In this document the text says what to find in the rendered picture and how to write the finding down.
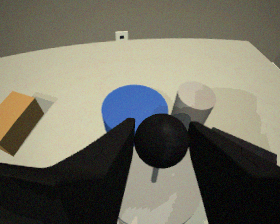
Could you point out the blue short cylinder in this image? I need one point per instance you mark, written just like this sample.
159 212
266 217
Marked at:
131 101

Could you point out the grey cylinder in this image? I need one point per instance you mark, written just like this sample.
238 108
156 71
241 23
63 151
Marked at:
193 103

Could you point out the tan rectangular block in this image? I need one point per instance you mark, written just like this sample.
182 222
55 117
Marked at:
18 115

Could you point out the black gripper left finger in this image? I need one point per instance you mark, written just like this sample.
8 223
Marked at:
85 188

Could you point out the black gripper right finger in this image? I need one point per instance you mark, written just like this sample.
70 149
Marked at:
236 186

